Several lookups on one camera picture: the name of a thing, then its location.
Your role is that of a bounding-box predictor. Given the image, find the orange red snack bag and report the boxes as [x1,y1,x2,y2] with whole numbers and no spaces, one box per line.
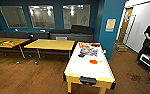
[78,42,92,49]

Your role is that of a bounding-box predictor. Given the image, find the dark sofa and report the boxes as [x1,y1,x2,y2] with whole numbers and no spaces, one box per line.
[49,24,95,43]

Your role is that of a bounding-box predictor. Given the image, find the colourful snack packets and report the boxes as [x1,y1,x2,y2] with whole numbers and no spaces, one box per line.
[79,46,100,58]

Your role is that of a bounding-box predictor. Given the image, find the white rectangular sign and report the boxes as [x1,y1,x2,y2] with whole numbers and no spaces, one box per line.
[55,35,68,41]

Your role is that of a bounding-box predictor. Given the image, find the black and red box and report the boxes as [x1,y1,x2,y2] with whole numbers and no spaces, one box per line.
[90,42,102,48]

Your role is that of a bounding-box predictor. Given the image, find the red air hockey striker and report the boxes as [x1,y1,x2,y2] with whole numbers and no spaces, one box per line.
[89,59,102,65]

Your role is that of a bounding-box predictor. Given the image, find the long wooden table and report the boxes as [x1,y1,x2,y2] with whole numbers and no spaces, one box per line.
[0,37,32,60]
[23,38,76,65]

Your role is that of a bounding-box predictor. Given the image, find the yellow air hockey table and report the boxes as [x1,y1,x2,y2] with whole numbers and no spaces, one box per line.
[62,41,117,94]

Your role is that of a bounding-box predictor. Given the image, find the interior glass window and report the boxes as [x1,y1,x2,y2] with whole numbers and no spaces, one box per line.
[27,4,57,30]
[0,5,28,29]
[62,4,91,30]

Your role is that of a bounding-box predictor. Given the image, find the small white box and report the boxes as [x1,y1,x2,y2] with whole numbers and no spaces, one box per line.
[13,28,19,33]
[39,29,47,33]
[28,33,35,39]

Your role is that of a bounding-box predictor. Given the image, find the woven brown basket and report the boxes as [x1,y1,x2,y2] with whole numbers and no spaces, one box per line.
[115,43,129,53]

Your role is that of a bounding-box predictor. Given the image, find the brown wooden door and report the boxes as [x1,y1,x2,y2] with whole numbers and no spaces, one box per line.
[118,8,134,44]

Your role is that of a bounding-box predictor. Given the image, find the dark low bench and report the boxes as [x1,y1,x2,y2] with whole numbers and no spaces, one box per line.
[0,30,51,40]

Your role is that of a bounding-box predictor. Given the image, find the small red item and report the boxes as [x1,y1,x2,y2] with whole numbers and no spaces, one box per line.
[0,39,15,47]

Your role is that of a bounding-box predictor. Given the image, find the white wall outlet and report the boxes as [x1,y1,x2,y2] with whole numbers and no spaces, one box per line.
[103,48,108,54]

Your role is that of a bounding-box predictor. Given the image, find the yellow wall poster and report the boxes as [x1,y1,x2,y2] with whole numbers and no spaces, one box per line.
[104,18,117,33]

